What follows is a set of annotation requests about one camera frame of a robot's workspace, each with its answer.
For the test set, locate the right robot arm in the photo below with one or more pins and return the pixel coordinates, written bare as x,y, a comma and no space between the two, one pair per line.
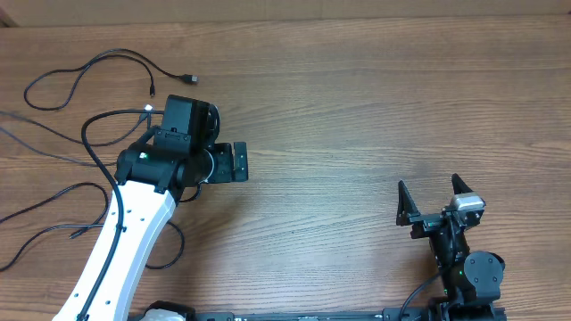
471,279

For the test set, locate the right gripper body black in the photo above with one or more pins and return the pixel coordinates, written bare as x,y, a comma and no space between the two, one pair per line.
426,225

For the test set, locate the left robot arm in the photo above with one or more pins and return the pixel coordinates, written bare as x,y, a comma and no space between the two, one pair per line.
147,185

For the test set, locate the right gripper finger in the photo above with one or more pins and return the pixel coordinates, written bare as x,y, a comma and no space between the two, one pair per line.
407,212
458,185

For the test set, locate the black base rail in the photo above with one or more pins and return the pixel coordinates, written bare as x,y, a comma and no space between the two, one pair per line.
162,310

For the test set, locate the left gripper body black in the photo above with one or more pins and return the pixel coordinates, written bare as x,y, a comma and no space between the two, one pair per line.
222,170

